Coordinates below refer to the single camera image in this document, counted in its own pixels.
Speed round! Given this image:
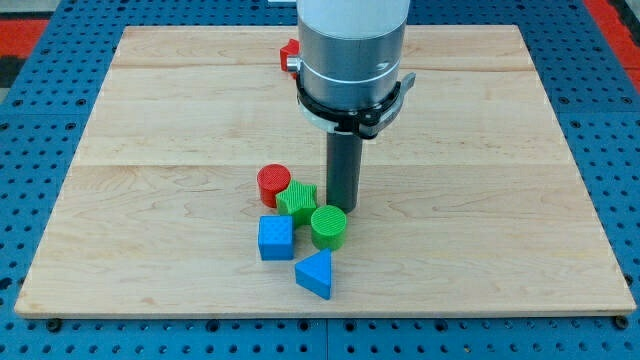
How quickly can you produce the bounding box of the blue triangle block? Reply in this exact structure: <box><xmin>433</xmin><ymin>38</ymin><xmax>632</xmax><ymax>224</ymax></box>
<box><xmin>294</xmin><ymin>249</ymin><xmax>332</xmax><ymax>300</ymax></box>

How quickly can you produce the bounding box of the red block behind arm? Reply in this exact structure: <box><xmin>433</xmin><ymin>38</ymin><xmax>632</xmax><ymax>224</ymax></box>
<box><xmin>279</xmin><ymin>38</ymin><xmax>300</xmax><ymax>79</ymax></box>

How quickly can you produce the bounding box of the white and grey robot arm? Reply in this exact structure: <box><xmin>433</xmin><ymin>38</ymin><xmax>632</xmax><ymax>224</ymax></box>
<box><xmin>297</xmin><ymin>0</ymin><xmax>410</xmax><ymax>110</ymax></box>

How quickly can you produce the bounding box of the green star block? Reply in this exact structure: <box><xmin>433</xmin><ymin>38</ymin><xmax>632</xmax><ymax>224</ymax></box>
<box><xmin>276</xmin><ymin>180</ymin><xmax>318</xmax><ymax>228</ymax></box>

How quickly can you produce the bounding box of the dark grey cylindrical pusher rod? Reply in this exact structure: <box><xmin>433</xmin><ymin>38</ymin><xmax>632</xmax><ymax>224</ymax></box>
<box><xmin>326</xmin><ymin>134</ymin><xmax>362</xmax><ymax>213</ymax></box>

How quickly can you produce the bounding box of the green cylinder block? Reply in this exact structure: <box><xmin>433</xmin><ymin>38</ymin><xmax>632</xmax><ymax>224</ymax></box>
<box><xmin>310</xmin><ymin>205</ymin><xmax>348</xmax><ymax>251</ymax></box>

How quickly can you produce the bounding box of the red cylinder block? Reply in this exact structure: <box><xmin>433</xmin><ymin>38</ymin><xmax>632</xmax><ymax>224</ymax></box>
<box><xmin>257</xmin><ymin>163</ymin><xmax>291</xmax><ymax>208</ymax></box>

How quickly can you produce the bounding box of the blue cube block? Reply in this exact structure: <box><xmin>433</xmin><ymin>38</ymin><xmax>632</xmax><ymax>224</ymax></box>
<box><xmin>257</xmin><ymin>215</ymin><xmax>294</xmax><ymax>261</ymax></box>

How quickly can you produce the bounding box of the wooden board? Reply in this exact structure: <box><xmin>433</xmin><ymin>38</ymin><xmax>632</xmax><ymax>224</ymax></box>
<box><xmin>14</xmin><ymin>25</ymin><xmax>636</xmax><ymax>319</ymax></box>

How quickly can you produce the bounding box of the black clamp ring with lever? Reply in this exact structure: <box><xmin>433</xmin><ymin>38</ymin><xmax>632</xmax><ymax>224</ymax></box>
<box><xmin>294</xmin><ymin>71</ymin><xmax>417</xmax><ymax>141</ymax></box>

